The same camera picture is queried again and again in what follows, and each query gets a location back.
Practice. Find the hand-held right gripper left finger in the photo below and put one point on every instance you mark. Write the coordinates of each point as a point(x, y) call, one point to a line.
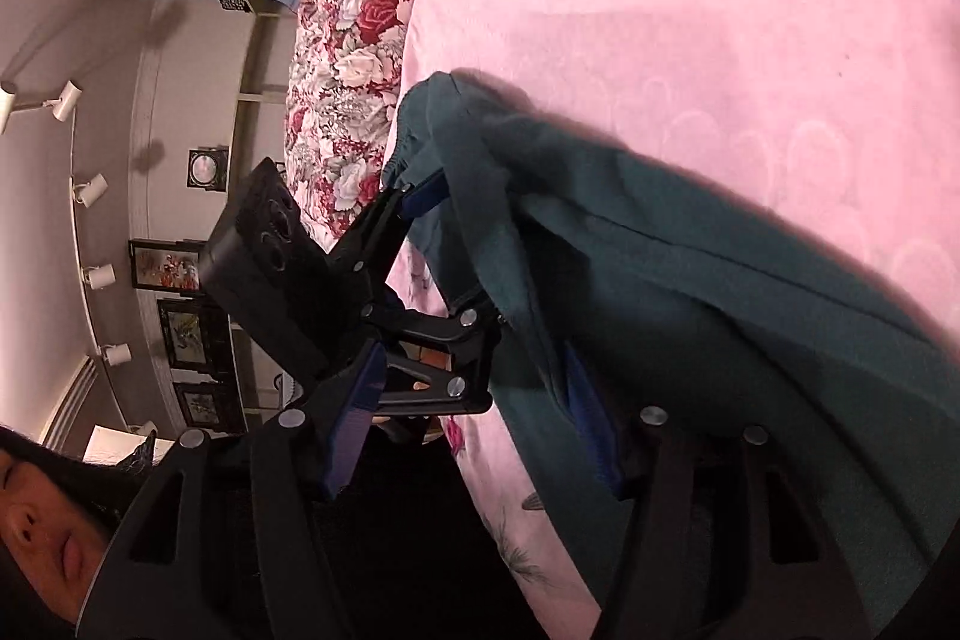
point(346, 441)

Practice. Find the black framed red flower picture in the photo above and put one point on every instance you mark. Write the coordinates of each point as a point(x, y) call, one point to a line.
point(169, 266)

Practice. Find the white track spotlight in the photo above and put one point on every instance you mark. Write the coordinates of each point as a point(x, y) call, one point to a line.
point(98, 275)
point(116, 353)
point(91, 190)
point(67, 99)
point(4, 104)

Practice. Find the dark teal pants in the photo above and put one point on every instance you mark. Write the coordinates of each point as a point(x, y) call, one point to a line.
point(675, 280)

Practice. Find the round picture in black frame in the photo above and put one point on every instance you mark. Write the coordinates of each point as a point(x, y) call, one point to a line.
point(206, 168)

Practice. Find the red floral quilt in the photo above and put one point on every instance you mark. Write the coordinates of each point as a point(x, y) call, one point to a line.
point(352, 33)

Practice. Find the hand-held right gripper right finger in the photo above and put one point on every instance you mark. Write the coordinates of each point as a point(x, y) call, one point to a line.
point(594, 430)

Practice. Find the black framed bird picture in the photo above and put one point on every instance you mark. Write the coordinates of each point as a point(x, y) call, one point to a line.
point(204, 401)
point(187, 331)

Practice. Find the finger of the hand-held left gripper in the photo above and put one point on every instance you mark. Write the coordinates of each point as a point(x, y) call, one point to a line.
point(439, 332)
point(420, 197)

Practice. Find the person's head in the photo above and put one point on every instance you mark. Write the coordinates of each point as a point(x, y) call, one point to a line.
point(45, 527)

